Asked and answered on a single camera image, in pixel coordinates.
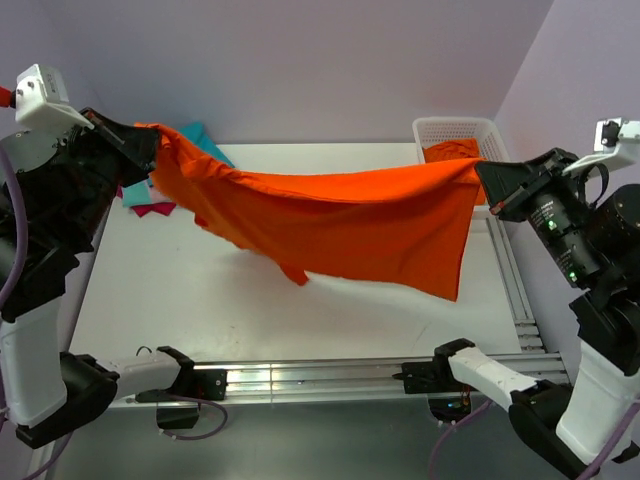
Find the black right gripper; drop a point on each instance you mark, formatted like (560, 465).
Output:
(505, 182)

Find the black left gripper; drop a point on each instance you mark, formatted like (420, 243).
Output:
(140, 144)

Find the orange t-shirt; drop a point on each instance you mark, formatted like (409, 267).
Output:
(347, 225)
(450, 165)

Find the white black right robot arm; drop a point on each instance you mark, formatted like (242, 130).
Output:
(575, 427)

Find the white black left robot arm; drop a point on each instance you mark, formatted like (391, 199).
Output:
(49, 393)

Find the mint green folded t-shirt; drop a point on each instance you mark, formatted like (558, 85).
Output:
(138, 194)

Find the orange t-shirt in basket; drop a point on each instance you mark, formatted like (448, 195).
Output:
(450, 165)

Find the teal folded t-shirt top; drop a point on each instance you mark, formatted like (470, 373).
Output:
(196, 133)

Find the red folded t-shirt bottom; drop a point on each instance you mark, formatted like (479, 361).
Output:
(160, 205)

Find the white plastic laundry basket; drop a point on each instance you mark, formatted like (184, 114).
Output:
(431, 209)

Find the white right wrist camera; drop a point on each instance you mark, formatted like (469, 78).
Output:
(616, 146)

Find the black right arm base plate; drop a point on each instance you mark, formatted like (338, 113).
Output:
(448, 400)

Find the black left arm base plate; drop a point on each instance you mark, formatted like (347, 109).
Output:
(181, 408)

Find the aluminium front rail frame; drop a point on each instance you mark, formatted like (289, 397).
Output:
(299, 382)

